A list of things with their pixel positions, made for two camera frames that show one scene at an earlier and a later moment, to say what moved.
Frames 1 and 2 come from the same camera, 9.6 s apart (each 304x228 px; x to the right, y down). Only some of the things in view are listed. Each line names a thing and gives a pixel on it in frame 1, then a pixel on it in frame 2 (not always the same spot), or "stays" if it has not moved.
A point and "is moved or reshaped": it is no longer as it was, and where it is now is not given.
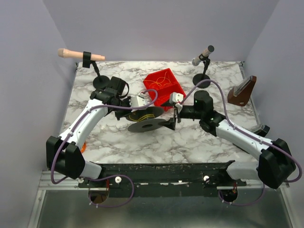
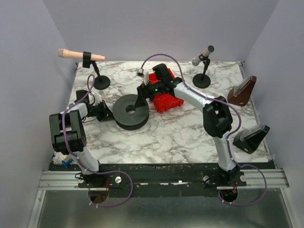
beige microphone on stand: (101, 81) stays
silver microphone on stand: (204, 57) stays
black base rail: (171, 180) stays
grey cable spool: (144, 118) is moved or reshaped
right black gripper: (177, 115) -> (143, 92)
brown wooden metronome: (239, 94) stays
